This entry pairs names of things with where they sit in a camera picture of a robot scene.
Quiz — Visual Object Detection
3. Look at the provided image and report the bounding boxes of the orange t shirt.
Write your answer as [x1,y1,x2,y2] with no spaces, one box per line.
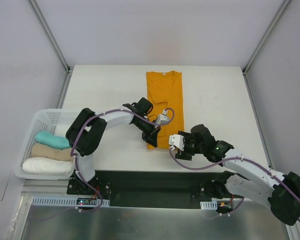
[146,70,185,149]

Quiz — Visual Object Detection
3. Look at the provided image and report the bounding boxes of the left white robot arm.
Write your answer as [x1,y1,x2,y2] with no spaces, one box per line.
[65,97,163,195]

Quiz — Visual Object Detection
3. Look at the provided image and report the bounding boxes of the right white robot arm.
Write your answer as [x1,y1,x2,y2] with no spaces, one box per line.
[168,124,300,226]

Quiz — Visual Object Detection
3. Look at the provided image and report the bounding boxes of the teal rolled t shirt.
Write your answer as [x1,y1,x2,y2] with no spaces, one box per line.
[35,131,71,150]

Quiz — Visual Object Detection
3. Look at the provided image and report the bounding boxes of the white plastic basket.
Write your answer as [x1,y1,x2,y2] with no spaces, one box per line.
[14,108,79,181]

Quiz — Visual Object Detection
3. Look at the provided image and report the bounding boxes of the beige rolled t shirt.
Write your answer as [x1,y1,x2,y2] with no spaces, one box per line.
[31,143,74,162]

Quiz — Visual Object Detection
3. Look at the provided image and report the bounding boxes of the white rolled t shirt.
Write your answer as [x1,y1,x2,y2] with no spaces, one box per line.
[22,157,73,176]

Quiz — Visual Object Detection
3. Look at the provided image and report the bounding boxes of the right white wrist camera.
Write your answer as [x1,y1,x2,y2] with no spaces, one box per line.
[168,134,185,152]

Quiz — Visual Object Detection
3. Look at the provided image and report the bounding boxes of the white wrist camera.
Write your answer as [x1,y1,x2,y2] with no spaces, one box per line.
[168,134,185,152]
[155,109,170,126]

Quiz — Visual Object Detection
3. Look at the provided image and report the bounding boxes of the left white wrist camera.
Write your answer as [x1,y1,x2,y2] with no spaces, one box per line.
[155,109,170,126]

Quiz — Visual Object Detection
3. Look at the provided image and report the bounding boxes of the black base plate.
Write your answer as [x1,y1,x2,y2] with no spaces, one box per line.
[66,170,232,209]

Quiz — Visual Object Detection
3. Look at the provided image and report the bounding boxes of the right white cable duct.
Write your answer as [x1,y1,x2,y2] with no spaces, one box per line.
[200,200,218,211]

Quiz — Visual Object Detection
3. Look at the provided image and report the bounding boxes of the white cable duct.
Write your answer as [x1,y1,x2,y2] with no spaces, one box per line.
[31,196,110,208]
[200,200,218,211]

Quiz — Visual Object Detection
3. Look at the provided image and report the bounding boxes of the left aluminium frame post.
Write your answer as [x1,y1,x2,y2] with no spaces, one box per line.
[27,0,71,74]

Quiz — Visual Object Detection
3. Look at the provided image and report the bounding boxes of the aluminium frame post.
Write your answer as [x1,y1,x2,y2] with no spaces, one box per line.
[242,0,293,76]
[27,0,71,74]

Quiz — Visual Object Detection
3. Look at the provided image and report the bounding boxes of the left white cable duct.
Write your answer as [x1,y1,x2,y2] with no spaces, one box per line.
[31,196,110,208]

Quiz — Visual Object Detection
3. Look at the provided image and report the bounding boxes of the right aluminium frame post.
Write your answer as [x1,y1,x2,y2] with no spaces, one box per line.
[242,0,293,76]

